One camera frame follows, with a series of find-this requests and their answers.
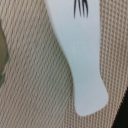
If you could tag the white toy fish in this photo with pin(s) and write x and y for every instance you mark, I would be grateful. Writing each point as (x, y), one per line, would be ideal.
(76, 24)

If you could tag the beige woven placemat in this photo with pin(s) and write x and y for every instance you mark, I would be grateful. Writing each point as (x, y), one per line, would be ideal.
(38, 89)

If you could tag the grey teal gripper finger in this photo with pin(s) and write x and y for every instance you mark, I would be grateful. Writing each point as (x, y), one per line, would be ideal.
(4, 55)

